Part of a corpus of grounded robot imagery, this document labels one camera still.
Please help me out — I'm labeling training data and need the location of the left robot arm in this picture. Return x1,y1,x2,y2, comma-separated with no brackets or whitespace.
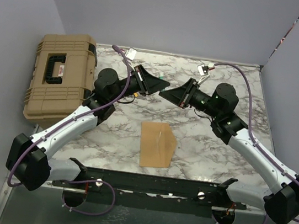
6,65,170,191

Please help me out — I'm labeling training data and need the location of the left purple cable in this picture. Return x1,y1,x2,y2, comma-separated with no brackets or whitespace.
3,32,145,220

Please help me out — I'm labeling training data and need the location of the brown paper envelope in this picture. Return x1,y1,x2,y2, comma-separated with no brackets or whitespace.
139,121,177,168

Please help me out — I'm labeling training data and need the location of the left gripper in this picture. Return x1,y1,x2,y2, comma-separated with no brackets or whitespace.
109,61,173,111

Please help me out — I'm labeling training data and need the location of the purple cable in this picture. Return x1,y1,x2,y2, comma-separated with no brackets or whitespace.
3,32,145,220
186,60,299,224

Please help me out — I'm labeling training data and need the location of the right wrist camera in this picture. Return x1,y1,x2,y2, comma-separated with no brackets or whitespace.
197,63,215,85

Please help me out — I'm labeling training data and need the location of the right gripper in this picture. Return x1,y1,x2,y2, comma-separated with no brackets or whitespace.
158,73,226,120

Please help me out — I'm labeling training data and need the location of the tan plastic tool case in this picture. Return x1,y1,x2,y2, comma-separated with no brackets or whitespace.
23,34,98,129

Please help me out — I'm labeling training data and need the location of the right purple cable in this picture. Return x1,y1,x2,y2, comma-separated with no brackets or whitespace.
186,60,299,224

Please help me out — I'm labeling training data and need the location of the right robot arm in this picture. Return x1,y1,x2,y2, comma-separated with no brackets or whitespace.
159,78,299,224

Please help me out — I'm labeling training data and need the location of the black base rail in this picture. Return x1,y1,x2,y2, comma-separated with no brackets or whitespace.
52,167,246,218

